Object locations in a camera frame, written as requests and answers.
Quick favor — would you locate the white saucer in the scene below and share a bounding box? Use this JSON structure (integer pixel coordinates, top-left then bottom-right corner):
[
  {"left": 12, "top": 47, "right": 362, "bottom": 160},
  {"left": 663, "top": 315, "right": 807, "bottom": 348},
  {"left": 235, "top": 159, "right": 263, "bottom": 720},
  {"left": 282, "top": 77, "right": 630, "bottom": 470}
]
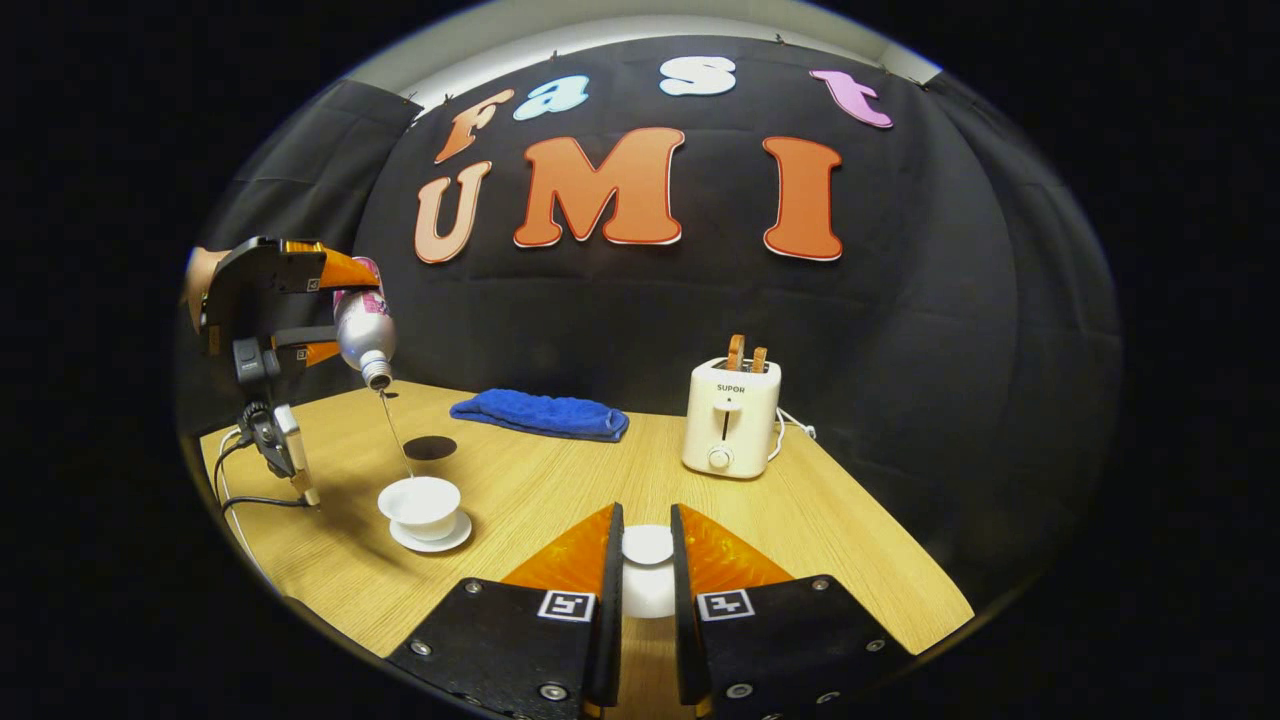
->
[{"left": 389, "top": 508, "right": 474, "bottom": 554}]

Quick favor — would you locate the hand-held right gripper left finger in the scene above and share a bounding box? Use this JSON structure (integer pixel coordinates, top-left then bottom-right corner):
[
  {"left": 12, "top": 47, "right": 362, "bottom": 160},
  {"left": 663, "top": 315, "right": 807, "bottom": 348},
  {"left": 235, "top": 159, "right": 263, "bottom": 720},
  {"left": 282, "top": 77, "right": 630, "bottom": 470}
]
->
[{"left": 385, "top": 503, "right": 626, "bottom": 720}]

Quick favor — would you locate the white toaster power cord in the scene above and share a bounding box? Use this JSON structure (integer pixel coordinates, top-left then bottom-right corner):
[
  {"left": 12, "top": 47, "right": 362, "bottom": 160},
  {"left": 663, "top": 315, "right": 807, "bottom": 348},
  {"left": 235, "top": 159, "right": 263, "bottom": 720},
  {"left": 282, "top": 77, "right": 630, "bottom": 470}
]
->
[{"left": 772, "top": 406, "right": 818, "bottom": 463}]

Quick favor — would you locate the white toaster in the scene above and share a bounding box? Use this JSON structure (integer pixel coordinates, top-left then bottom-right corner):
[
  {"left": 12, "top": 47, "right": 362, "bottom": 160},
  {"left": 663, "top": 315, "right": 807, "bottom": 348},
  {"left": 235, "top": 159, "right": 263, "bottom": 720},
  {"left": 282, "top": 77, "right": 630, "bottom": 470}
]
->
[{"left": 682, "top": 357, "right": 783, "bottom": 480}]

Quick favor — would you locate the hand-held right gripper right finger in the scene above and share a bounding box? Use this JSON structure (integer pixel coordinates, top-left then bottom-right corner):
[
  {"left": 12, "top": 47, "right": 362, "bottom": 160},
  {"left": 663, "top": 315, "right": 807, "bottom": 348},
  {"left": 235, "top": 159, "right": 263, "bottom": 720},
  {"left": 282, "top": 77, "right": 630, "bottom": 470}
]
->
[{"left": 670, "top": 503, "right": 916, "bottom": 720}]

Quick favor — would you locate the black backdrop cloth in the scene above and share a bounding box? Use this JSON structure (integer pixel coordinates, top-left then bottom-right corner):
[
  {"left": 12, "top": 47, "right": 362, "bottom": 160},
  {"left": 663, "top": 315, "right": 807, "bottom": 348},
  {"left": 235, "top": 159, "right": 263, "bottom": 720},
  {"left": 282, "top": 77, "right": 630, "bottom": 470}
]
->
[{"left": 175, "top": 35, "right": 1121, "bottom": 601}]

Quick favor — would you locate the blue folded towel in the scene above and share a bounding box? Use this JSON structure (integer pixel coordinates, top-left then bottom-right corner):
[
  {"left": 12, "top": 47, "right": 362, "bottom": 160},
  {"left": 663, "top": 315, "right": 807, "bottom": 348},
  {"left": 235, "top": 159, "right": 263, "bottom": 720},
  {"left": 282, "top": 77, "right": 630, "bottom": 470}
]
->
[{"left": 449, "top": 389, "right": 631, "bottom": 443}]

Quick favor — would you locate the white teacup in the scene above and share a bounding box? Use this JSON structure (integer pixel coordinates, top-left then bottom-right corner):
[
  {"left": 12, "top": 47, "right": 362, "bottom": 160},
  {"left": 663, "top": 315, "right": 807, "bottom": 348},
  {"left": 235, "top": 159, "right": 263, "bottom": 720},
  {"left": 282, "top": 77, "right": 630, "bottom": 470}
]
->
[{"left": 378, "top": 476, "right": 463, "bottom": 543}]

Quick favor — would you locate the silver water bottle red label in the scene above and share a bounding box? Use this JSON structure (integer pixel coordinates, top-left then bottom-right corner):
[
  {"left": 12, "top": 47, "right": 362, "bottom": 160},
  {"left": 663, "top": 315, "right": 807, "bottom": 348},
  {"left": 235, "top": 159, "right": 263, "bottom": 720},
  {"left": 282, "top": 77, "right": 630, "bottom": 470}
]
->
[{"left": 332, "top": 257, "right": 398, "bottom": 391}]

